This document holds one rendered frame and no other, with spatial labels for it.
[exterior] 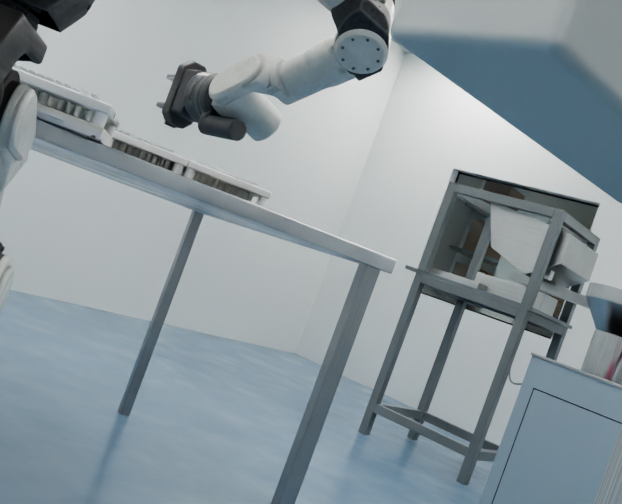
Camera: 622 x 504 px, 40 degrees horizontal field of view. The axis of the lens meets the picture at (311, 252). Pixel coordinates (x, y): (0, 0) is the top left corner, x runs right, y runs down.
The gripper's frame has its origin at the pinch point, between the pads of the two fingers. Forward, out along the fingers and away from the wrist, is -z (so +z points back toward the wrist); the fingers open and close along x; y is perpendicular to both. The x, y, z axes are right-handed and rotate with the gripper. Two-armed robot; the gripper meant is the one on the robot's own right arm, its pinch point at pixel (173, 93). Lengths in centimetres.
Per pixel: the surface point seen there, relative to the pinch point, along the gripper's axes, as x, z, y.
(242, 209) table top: 14.9, -5.4, 27.7
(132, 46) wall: -75, -371, 166
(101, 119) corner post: 8.9, -10.2, -6.7
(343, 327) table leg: 32, 2, 61
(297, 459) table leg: 64, 2, 61
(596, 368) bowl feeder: 19, -46, 259
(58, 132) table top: 13.9, -16.6, -10.9
